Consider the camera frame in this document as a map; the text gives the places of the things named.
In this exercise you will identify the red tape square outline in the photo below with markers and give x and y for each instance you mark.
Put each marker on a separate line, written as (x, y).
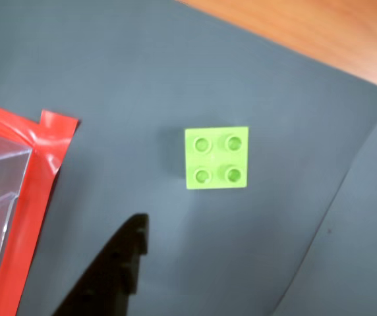
(37, 184)

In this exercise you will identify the green lego block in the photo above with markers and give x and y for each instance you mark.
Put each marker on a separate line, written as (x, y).
(216, 159)

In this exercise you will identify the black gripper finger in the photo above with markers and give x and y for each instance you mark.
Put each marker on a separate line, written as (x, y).
(109, 279)

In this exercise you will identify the gray table mat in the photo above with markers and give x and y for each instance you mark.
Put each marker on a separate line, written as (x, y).
(360, 230)
(175, 66)

